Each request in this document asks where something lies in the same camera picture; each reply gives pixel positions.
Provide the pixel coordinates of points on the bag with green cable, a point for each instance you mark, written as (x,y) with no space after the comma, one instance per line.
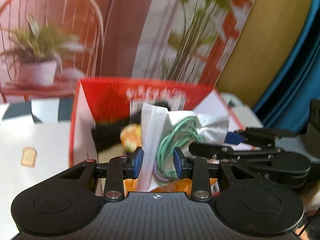
(164,130)

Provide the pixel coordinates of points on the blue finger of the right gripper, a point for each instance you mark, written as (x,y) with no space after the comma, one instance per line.
(210,151)
(234,138)

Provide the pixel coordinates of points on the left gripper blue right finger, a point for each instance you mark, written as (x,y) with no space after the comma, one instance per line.
(193,168)

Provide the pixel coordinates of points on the teal curtain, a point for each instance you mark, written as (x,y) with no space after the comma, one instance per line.
(285,103)

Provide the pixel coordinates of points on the orange floral cloth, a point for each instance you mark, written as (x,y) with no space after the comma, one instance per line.
(132,137)

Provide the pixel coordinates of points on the patterned white tablecloth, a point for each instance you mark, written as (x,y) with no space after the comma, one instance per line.
(34,147)

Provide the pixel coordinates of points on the red strawberry cardboard box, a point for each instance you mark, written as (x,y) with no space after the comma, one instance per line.
(104,107)

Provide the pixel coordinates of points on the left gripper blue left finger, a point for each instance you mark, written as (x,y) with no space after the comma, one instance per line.
(117,170)

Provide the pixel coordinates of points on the printed room backdrop poster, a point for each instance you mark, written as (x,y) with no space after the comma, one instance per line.
(178,40)

